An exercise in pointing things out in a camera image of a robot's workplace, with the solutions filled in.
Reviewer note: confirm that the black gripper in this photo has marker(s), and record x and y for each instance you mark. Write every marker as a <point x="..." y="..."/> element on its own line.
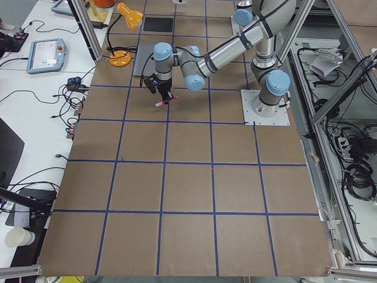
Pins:
<point x="164" y="86"/>

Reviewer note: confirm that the pink marker pen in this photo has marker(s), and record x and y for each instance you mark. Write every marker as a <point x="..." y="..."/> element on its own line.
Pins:
<point x="165" y="101"/>

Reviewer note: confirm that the white computer mouse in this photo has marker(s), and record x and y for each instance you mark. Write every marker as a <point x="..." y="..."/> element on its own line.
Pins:
<point x="180" y="1"/>

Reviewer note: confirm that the black mousepad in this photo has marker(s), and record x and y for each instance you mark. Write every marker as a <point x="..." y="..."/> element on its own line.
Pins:
<point x="158" y="24"/>

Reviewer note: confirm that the grey closed laptop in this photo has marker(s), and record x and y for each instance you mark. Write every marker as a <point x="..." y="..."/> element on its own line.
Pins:
<point x="144" y="50"/>

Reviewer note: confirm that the black power adapter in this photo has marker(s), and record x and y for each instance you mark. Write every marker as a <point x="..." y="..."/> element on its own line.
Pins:
<point x="98" y="25"/>

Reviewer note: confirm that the wooden stand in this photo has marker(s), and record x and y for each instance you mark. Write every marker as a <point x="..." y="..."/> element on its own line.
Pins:
<point x="96" y="14"/>

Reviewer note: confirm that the orange cylinder container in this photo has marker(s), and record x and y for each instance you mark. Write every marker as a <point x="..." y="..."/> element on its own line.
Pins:
<point x="104" y="3"/>

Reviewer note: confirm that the blue teach pendant near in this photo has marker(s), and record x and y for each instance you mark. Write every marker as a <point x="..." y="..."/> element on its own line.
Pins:
<point x="46" y="56"/>

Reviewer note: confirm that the blue teach pendant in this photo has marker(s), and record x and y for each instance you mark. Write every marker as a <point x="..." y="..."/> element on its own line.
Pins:
<point x="46" y="56"/>
<point x="62" y="7"/>

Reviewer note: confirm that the blue teach pendant far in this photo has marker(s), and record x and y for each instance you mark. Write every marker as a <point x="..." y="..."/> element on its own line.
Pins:
<point x="62" y="7"/>

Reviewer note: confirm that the black monitor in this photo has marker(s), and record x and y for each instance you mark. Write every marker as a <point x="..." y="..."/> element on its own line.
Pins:
<point x="11" y="151"/>

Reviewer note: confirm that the white paper cup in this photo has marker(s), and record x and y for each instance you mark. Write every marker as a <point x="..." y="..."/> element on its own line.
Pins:
<point x="19" y="237"/>

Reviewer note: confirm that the aluminium frame post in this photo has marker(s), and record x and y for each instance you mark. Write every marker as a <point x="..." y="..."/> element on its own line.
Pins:
<point x="85" y="25"/>

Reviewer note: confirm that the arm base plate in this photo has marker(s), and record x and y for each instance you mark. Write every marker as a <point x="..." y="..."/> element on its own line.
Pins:
<point x="236" y="27"/>
<point x="257" y="114"/>

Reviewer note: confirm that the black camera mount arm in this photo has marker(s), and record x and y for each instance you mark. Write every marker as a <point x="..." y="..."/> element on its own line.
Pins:
<point x="24" y="201"/>

